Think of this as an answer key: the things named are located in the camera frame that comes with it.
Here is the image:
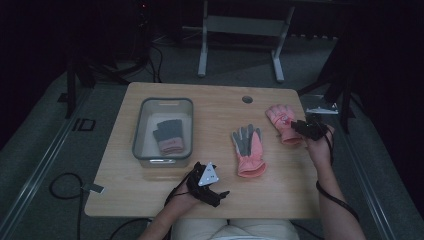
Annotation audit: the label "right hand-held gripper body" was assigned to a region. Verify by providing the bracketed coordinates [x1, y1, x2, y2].
[299, 103, 339, 141]

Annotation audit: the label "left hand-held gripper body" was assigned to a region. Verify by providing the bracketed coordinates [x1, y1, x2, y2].
[185, 161, 222, 208]

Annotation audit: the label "pink padded glove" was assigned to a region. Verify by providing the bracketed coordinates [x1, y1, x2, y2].
[265, 104, 305, 146]
[231, 123, 268, 178]

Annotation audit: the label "translucent plastic bin gray rim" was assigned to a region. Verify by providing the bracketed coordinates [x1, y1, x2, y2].
[132, 97, 195, 169]

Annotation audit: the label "person's right hand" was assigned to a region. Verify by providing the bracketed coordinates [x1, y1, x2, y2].
[304, 125, 336, 170]

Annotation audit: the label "person's left hand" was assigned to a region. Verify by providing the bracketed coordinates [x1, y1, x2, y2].
[168, 183, 201, 216]

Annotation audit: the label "person's beige pants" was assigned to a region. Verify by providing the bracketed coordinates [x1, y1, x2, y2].
[170, 218, 301, 240]

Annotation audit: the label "black tripod stand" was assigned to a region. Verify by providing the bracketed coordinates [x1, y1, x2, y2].
[297, 39, 358, 134]
[57, 43, 151, 119]

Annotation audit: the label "gray plug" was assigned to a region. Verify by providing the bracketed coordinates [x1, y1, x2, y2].
[81, 183, 105, 195]

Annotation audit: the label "white metal stand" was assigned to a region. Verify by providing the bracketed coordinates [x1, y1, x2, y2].
[197, 0, 296, 84]

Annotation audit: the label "left hand-held gripper cable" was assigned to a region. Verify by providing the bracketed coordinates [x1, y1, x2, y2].
[163, 171, 198, 215]

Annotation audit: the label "hand-held gripper cable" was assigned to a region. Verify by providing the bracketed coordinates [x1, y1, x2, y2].
[163, 171, 198, 215]
[315, 125, 362, 224]

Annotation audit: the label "right hand-held gripper cable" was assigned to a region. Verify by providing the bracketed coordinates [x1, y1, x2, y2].
[315, 125, 362, 224]

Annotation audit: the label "thin black cables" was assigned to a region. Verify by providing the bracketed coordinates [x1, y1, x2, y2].
[146, 42, 165, 84]

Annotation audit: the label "black looped floor cable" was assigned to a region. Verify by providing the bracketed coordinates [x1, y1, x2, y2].
[49, 172, 85, 240]

